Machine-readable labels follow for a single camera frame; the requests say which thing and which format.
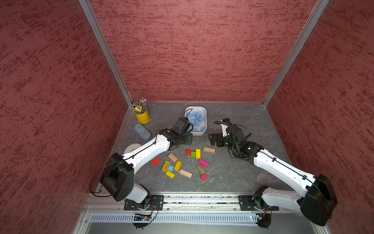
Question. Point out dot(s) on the yellow long block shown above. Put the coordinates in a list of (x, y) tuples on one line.
[(178, 166)]

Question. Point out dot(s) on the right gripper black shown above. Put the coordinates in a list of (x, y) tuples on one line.
[(213, 140)]

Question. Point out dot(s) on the magenta block centre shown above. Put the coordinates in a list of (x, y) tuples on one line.
[(203, 163)]

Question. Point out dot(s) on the tan block right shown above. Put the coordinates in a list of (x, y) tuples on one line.
[(210, 150)]

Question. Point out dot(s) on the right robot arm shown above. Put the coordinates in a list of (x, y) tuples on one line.
[(313, 196)]

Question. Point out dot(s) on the yellow pencil bucket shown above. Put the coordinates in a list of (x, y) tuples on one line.
[(142, 116)]

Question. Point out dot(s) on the tan block left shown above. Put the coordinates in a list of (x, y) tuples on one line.
[(173, 158)]

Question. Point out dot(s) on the yellow upright block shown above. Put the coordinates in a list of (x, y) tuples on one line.
[(198, 154)]

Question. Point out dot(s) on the white plastic tub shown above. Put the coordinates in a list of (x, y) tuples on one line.
[(197, 116)]

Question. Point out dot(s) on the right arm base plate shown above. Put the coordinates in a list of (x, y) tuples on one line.
[(248, 202)]

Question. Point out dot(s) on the dark wood block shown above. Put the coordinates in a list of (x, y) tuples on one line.
[(201, 169)]

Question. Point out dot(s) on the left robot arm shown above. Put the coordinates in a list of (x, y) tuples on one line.
[(118, 175)]

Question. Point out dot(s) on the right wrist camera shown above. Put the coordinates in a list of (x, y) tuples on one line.
[(226, 127)]

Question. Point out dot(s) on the tan long block bottom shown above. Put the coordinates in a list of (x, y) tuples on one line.
[(185, 173)]

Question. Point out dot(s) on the yellow block bottom left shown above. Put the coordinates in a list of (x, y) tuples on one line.
[(170, 174)]

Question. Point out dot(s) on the pencils in bucket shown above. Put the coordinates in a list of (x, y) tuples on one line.
[(141, 107)]

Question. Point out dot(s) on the striped yellow block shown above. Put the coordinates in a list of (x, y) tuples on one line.
[(166, 166)]

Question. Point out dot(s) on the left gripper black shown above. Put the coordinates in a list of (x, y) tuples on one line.
[(189, 139)]

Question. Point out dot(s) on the tape roll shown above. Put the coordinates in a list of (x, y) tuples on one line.
[(132, 148)]

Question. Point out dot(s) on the grey glasses case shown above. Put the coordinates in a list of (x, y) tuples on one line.
[(142, 131)]

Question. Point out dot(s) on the red block left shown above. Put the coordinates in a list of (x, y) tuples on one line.
[(155, 162)]

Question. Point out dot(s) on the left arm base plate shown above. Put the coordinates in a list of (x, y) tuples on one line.
[(151, 202)]

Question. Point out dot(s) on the aluminium front rail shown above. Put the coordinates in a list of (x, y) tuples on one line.
[(181, 203)]

